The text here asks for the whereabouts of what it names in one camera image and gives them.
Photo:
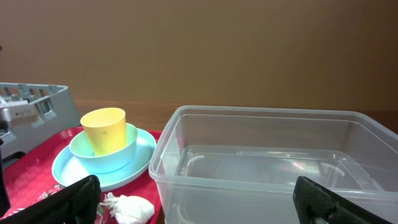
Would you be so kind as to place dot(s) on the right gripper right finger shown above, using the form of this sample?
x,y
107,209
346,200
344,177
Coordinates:
x,y
316,204

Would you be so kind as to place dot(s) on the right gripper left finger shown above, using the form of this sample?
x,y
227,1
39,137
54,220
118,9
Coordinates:
x,y
76,204

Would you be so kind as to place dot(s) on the red strawberry candy wrapper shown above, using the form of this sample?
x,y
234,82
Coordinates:
x,y
102,215

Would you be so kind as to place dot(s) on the white napkin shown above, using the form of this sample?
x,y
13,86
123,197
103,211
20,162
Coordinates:
x,y
128,209

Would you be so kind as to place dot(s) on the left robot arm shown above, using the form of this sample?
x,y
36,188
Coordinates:
x,y
4,199

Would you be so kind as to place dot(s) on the grey dishwasher rack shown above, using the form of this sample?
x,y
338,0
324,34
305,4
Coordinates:
x,y
54,111

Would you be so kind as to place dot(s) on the light blue plate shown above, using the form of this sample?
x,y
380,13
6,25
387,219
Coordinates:
x,y
67,170

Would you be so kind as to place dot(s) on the light blue bowl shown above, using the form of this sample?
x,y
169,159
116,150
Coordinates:
x,y
81,148

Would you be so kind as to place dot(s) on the yellow plastic cup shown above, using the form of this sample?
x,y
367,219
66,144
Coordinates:
x,y
106,130

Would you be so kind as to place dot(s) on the clear plastic bin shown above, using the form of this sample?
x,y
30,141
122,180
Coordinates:
x,y
218,164

